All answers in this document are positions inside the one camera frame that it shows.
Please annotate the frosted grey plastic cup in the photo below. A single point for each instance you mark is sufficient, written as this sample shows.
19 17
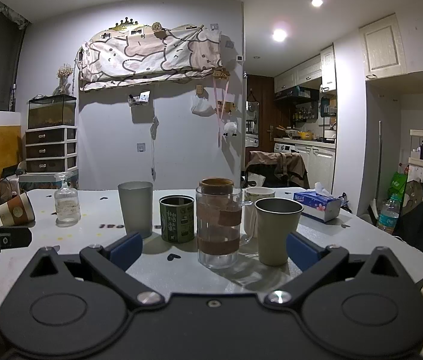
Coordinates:
135 210

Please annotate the glass mug with cork band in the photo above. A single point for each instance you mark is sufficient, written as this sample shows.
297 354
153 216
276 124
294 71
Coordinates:
219 245

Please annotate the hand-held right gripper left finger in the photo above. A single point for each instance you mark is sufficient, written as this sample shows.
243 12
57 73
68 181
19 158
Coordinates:
126 250

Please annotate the black range hood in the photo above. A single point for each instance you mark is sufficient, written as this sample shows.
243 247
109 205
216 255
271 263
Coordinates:
295 93

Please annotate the green shopping bag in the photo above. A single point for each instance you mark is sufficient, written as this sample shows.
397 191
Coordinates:
397 185

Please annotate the patterned storage box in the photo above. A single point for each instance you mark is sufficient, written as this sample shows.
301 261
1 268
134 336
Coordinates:
42 180

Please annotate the blue tissue box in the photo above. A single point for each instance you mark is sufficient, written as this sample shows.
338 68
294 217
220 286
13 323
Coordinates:
316 205

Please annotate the brown banded paper cup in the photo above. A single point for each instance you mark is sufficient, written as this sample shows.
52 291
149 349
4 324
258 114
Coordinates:
14 210

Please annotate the wall mirror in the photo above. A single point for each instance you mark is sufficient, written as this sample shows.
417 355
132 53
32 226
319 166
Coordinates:
252 120

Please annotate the green tin can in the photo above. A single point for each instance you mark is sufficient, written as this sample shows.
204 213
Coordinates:
177 222

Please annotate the gold crown decoration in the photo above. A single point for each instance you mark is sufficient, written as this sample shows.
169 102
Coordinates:
124 25

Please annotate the round ceiling light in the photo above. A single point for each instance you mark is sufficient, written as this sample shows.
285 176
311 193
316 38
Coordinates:
317 2
279 35

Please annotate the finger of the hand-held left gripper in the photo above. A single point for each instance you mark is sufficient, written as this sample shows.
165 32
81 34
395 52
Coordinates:
9 238

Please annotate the pink ribbon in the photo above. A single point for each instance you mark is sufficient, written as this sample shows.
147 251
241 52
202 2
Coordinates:
219 120

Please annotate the white tall cabinet door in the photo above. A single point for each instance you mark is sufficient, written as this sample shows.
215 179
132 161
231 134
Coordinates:
382 47

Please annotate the clear glass bottle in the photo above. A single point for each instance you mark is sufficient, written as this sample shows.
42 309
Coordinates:
67 206

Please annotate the white ceramic mug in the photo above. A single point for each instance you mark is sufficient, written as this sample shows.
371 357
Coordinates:
260 194

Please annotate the pink cartoon printed cloth cover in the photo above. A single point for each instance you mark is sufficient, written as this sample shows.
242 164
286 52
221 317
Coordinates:
151 58

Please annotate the white drawer unit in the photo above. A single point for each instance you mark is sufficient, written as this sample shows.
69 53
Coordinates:
50 150

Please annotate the white kitchen counter cabinet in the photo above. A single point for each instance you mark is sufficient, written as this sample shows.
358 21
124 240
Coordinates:
320 165

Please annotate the black chair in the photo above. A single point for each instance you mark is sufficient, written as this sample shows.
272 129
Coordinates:
267 176

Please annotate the dried flower bunch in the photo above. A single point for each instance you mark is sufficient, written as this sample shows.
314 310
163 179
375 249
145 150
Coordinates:
64 75

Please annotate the glass fish tank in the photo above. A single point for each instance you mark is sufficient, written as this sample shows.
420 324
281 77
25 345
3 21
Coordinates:
51 112

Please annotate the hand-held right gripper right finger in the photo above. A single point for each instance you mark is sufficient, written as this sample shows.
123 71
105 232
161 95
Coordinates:
303 252

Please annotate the brown jacket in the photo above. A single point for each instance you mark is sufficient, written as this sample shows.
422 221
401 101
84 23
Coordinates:
290 163

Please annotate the white kitchen wall cabinets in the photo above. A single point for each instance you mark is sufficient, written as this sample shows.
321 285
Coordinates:
305 71

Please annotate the olive metal cup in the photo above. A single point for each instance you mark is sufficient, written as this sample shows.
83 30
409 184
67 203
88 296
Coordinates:
277 236

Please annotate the white plush toy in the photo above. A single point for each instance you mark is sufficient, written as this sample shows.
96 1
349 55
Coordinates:
230 128

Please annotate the plastic water bottle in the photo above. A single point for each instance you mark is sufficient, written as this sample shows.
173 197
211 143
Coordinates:
387 215

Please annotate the white plastic bag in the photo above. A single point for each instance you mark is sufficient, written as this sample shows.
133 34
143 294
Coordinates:
201 105

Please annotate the yellow pot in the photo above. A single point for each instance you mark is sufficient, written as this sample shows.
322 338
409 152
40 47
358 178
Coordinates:
305 135

